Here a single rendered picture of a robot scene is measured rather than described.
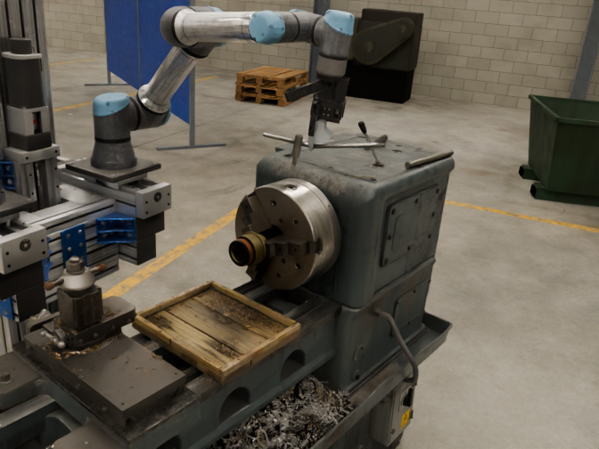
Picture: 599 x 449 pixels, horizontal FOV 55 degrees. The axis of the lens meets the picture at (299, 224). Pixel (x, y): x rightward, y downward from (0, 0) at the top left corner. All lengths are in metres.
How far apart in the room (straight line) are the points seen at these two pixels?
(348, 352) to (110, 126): 1.06
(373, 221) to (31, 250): 0.94
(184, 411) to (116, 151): 0.99
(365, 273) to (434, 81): 9.94
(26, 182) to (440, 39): 10.10
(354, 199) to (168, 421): 0.79
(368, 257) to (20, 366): 0.96
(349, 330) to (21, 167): 1.12
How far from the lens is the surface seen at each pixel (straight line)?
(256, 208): 1.67
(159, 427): 1.29
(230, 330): 1.62
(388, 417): 2.29
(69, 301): 1.38
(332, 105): 1.53
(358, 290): 1.77
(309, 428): 1.77
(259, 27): 1.45
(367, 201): 1.66
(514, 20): 11.36
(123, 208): 2.01
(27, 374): 1.50
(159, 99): 2.02
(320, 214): 1.63
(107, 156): 2.02
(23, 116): 1.90
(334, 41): 1.50
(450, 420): 2.85
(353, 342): 1.89
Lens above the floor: 1.77
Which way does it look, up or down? 22 degrees down
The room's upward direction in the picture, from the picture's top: 4 degrees clockwise
